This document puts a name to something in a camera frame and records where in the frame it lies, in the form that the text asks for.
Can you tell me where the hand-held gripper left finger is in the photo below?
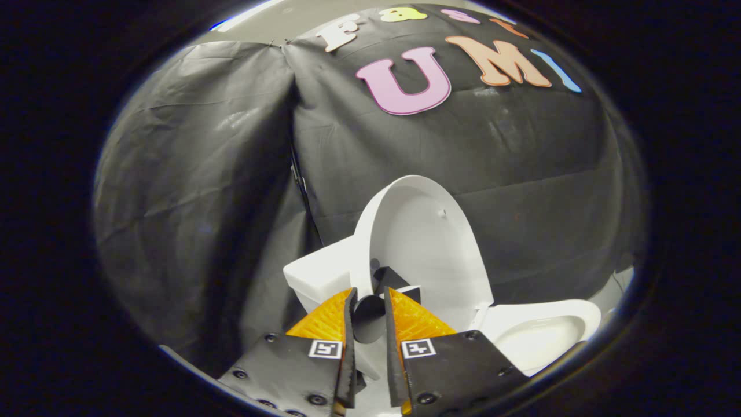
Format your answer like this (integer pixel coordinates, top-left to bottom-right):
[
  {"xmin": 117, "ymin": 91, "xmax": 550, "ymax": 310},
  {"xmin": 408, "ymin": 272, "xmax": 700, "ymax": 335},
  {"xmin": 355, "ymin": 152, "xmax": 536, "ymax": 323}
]
[{"xmin": 219, "ymin": 288, "xmax": 360, "ymax": 417}]

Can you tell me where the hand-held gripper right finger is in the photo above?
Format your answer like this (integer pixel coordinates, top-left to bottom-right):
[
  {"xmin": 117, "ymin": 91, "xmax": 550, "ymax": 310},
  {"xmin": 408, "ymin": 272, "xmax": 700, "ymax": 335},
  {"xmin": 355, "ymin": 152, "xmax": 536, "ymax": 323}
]
[{"xmin": 385, "ymin": 287, "xmax": 529, "ymax": 416}]

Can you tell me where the black backdrop cloth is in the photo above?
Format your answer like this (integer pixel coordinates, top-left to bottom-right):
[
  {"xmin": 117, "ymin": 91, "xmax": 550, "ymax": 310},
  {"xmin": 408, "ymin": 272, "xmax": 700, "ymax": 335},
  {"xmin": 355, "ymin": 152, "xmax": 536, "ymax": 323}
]
[{"xmin": 94, "ymin": 5, "xmax": 646, "ymax": 377}]

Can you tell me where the ceiling light panel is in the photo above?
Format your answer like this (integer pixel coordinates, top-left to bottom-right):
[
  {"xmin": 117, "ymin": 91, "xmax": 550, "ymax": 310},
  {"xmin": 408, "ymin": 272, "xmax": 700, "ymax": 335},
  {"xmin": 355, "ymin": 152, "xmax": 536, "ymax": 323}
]
[{"xmin": 210, "ymin": 0, "xmax": 285, "ymax": 31}]

